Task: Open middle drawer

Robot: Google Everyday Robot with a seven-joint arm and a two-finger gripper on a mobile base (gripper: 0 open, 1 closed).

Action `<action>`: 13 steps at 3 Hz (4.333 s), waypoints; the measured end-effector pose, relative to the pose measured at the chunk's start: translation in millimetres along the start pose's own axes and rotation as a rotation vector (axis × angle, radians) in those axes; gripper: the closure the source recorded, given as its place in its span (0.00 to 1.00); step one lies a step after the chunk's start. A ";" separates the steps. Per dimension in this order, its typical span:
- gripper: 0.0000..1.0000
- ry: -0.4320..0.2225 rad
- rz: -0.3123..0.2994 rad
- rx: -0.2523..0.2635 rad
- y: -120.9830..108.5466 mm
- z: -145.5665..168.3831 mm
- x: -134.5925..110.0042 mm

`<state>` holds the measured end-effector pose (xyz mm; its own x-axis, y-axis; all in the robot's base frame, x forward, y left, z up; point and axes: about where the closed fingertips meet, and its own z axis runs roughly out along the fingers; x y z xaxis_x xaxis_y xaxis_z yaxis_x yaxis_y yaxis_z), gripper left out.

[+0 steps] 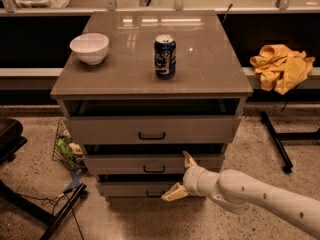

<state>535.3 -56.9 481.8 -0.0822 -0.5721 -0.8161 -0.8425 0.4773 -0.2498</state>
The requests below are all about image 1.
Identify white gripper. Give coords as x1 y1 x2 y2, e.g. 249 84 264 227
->
161 151 220 202

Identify grey drawer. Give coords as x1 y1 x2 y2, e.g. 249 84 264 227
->
65 116 241 145
96 181 175 198
83 153 226 176

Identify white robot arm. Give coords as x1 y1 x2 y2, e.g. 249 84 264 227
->
161 151 320 240

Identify grey drawer cabinet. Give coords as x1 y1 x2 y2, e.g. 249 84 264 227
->
51 11 252 184

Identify black stand leg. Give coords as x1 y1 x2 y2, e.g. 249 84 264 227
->
260 111 320 174

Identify blue tape piece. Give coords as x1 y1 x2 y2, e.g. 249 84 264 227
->
63 167 87 194

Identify blue soda can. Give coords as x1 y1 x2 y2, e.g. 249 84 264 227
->
154 34 176 79

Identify yellow crumpled cloth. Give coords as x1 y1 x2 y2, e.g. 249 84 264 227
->
250 44 315 95

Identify white ceramic bowl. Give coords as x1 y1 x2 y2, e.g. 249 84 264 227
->
70 33 109 65

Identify black chair base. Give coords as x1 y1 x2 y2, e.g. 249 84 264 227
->
0 118 86 240

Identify black floor cable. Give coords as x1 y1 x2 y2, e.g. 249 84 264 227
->
19 192 86 240

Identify wire basket with items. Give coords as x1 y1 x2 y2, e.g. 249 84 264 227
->
52 119 84 171

